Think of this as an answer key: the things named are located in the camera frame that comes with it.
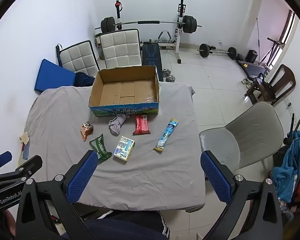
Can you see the black folded stand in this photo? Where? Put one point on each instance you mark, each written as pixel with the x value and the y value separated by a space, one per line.
pixel 293 125

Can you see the beige plastic chair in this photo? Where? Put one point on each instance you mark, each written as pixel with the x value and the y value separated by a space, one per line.
pixel 252 130

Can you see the long barbell with black plates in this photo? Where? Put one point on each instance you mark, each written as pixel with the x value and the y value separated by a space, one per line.
pixel 145 22

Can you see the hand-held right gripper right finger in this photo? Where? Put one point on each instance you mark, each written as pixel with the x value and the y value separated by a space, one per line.
pixel 216 177

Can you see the black weight bench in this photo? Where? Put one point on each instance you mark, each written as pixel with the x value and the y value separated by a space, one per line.
pixel 151 57

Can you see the person's left hand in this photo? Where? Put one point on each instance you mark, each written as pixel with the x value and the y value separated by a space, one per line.
pixel 10 226

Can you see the dark wooden chair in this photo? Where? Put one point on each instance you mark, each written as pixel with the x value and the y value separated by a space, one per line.
pixel 286 80

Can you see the short barbell with black plates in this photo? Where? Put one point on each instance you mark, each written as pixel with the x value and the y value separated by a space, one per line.
pixel 217 52

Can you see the cardboard box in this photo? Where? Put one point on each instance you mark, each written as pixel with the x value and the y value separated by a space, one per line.
pixel 125 90

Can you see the blue foam mat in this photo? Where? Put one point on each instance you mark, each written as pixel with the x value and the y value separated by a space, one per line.
pixel 52 76

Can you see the white weight bench rack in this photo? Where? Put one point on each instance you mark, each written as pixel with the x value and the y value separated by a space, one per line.
pixel 180 33

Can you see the white blue tissue pack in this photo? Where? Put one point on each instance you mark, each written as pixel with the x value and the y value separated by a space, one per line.
pixel 124 149

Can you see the orange snack packet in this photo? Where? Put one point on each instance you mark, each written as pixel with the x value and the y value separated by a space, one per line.
pixel 86 130

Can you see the pair of white shoes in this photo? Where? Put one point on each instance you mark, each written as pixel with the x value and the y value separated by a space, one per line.
pixel 246 82

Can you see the black speaker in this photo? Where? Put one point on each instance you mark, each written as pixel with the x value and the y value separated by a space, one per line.
pixel 251 56

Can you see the large white quilted chair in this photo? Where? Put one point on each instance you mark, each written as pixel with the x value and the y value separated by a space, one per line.
pixel 120 47

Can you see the grey sock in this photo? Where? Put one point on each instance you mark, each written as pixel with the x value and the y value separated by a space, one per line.
pixel 116 127

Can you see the black treadmill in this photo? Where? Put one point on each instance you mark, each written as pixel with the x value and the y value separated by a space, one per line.
pixel 252 70

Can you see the small white quilted chair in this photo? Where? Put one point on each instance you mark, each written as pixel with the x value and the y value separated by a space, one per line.
pixel 77 60

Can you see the window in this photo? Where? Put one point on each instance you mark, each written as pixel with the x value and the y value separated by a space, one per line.
pixel 287 27

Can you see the tan paper scrap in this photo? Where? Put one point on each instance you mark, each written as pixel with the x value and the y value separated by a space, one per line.
pixel 24 138

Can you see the person's dark trousers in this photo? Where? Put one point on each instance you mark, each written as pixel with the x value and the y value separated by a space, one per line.
pixel 122 225

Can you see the chrome dumbbell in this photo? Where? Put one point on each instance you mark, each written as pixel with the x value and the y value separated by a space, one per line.
pixel 170 78

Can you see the small brown box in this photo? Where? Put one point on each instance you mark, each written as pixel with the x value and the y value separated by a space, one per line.
pixel 97 38

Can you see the black tripod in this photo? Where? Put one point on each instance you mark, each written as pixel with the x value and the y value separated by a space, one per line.
pixel 273 42

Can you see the dark blue garment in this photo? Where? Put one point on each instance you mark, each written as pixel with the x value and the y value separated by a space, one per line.
pixel 83 80

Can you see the red snack packet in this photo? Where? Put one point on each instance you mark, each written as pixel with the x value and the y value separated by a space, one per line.
pixel 142 126

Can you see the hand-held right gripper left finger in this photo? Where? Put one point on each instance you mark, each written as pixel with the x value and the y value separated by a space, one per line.
pixel 82 177

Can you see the thin metal rod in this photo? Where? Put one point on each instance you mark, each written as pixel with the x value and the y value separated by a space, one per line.
pixel 258 40

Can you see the blue jacket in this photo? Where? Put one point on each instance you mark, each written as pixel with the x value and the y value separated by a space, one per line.
pixel 290 167

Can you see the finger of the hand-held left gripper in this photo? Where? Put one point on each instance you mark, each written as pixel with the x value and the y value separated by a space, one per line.
pixel 27 166
pixel 2 158

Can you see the blue phone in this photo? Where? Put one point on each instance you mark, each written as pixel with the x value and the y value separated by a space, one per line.
pixel 25 152

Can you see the grey bench leg attachment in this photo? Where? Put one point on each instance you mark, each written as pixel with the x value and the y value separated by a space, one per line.
pixel 165 36

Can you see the green snack packet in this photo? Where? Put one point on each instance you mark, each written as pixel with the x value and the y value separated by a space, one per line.
pixel 100 148

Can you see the long light blue packet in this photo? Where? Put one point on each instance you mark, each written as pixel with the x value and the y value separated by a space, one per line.
pixel 167 135

